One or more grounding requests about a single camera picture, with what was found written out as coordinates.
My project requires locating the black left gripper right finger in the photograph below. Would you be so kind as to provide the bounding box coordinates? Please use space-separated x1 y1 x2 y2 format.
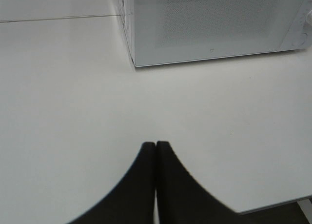
156 141 244 224

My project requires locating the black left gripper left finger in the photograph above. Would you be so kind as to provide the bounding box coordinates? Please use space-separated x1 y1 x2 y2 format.
72 142 156 224

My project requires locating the white microwave knob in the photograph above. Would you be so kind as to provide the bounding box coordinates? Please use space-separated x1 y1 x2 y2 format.
304 10 312 27

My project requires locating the white microwave oven body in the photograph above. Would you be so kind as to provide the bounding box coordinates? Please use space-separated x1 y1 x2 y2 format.
117 0 312 68

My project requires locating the round white door button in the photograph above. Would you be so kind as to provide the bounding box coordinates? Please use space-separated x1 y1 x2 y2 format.
292 33 308 47

